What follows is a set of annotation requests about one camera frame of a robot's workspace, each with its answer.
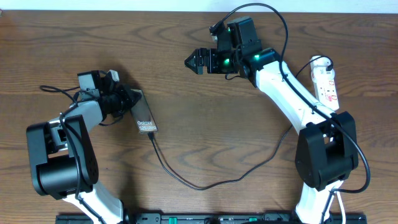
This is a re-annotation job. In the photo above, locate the grey Galaxy smartphone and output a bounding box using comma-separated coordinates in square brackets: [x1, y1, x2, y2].
[131, 89, 158, 134]

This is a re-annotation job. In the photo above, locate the white power strip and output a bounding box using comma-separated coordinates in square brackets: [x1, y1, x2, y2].
[310, 55, 340, 111]

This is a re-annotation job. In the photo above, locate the black USB charger cable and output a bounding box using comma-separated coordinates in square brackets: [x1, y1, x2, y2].
[147, 55, 334, 191]

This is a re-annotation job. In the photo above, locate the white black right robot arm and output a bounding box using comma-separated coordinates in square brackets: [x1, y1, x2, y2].
[184, 17, 358, 223]

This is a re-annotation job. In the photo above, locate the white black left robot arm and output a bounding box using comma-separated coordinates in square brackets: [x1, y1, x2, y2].
[26, 70, 142, 223]

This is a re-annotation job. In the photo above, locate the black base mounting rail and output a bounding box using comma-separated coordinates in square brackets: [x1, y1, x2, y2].
[55, 213, 368, 224]

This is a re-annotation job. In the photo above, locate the white power strip cord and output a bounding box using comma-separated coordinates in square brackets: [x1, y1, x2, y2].
[334, 182, 347, 224]

